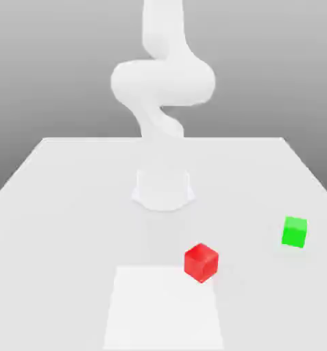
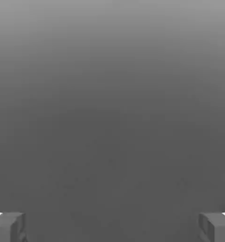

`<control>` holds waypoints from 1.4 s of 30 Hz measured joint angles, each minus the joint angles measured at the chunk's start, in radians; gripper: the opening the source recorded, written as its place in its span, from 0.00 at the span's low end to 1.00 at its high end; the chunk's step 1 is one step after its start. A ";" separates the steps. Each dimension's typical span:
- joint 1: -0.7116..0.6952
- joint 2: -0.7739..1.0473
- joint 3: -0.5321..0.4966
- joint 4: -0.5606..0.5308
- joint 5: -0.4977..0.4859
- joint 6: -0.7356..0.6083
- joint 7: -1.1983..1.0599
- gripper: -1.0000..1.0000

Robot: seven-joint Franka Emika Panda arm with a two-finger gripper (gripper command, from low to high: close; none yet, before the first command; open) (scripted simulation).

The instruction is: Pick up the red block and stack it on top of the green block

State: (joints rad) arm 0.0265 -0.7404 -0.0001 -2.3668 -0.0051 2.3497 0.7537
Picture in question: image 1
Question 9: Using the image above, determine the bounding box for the small green cube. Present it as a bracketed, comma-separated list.
[281, 215, 308, 249]

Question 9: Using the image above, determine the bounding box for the small red cube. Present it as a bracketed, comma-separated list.
[184, 242, 219, 284]

